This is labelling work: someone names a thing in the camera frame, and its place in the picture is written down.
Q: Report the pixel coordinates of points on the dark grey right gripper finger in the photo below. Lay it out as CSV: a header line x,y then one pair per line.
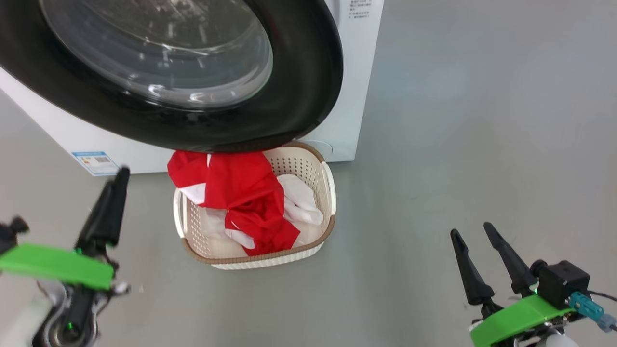
x,y
475,282
518,270

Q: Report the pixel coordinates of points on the black round glass washer door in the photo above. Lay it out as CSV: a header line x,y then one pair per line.
x,y
299,96

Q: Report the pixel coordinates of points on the red and white garment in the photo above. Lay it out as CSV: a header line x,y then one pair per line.
x,y
241,193

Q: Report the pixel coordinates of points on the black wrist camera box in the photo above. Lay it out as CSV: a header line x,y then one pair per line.
x,y
9,233
561,284

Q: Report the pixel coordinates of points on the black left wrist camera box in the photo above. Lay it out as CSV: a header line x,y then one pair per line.
x,y
9,233

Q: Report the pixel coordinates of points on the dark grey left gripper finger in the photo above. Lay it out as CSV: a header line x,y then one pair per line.
x,y
106,217

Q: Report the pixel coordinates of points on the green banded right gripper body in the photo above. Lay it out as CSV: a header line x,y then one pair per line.
x,y
516,320

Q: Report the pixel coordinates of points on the round drain filter cover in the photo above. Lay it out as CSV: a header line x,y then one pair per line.
x,y
323,147

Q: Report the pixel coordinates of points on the blue energy label sticker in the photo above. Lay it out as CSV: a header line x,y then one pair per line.
x,y
96,163

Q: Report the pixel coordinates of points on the white washing machine body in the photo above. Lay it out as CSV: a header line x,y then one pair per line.
x,y
347,96

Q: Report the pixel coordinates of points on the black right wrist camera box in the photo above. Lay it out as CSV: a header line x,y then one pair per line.
x,y
561,284

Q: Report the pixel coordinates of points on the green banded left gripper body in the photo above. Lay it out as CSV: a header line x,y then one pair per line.
x,y
58,265

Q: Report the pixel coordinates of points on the cream laundry basket brown rim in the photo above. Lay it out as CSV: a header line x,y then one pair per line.
x,y
299,164

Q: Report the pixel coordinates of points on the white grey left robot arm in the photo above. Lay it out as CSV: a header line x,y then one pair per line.
x,y
62,318

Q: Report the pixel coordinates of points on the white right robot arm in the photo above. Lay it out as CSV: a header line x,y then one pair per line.
x,y
554,341

